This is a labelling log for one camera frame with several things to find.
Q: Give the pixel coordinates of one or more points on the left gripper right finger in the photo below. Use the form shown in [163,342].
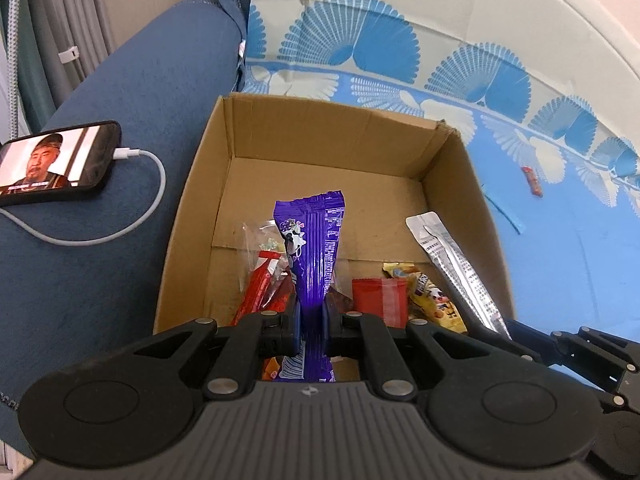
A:
[365,338]

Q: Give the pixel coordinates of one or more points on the blue white patterned sofa cover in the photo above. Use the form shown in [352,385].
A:
[549,84]

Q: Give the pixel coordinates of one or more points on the clear bag of candies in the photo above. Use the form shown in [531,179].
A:
[261,236]

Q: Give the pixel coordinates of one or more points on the cardboard box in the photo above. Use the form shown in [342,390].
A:
[341,184]

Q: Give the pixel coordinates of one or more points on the grey curtain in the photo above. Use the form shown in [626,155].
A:
[73,38]

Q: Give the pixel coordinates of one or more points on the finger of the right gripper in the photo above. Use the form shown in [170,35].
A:
[607,361]

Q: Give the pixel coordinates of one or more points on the silver stick packet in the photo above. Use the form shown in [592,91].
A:
[444,252]

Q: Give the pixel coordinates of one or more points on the large red snack packet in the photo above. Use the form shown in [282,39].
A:
[270,287]

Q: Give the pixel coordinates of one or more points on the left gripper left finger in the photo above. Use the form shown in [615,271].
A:
[257,337]

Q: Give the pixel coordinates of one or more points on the small red snack packet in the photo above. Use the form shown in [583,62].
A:
[386,298]

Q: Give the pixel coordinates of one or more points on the small red brown candy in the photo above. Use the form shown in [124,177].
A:
[532,181]

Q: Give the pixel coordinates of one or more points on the purple chocolate bar wrapper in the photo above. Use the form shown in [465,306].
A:
[310,228]

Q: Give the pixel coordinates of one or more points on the yellow beige snack packet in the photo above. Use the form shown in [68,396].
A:
[427,296]

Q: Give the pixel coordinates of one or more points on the black smartphone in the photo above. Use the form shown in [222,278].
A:
[58,164]

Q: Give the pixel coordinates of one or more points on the clear bag of nuts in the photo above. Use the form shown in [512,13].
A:
[272,368]

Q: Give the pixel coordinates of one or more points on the blue sofa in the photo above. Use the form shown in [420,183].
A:
[80,278]

